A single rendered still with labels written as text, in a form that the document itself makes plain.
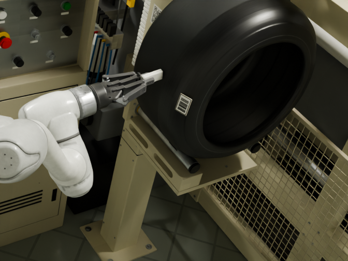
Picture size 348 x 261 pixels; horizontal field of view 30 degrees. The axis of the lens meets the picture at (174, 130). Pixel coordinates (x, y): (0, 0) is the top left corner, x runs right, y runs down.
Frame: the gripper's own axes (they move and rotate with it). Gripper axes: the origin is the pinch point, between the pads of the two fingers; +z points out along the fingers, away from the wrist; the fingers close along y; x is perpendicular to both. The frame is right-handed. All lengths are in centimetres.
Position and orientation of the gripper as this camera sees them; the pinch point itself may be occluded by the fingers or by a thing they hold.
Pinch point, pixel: (151, 77)
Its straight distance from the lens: 193.3
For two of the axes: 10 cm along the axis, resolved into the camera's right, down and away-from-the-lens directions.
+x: -0.9, 7.1, 6.9
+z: 8.3, -3.3, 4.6
